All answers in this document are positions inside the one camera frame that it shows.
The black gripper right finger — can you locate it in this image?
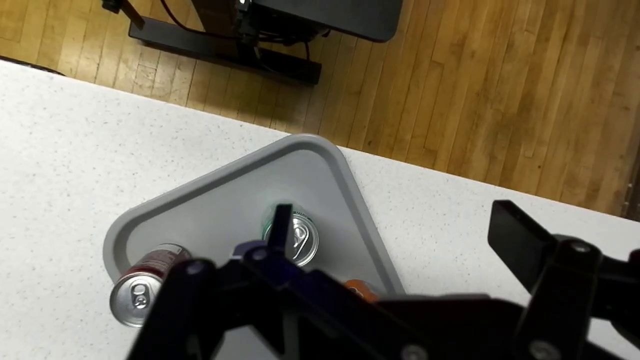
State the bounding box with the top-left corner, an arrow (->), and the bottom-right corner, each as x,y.
486,198 -> 640,360

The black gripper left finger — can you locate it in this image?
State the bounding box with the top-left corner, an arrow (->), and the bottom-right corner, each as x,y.
127,202 -> 404,360

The red soda can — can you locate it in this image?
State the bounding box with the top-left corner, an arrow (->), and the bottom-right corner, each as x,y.
108,243 -> 196,330

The green soda can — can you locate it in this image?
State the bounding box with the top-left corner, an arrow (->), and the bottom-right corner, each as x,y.
258,202 -> 324,270

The orange soda can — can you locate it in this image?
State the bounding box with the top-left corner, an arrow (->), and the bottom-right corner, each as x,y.
342,279 -> 383,306

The grey plastic tray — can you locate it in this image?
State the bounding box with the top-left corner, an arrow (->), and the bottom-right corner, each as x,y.
102,132 -> 406,360

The black stand base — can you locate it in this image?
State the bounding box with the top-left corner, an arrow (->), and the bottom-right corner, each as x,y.
101,0 -> 406,89

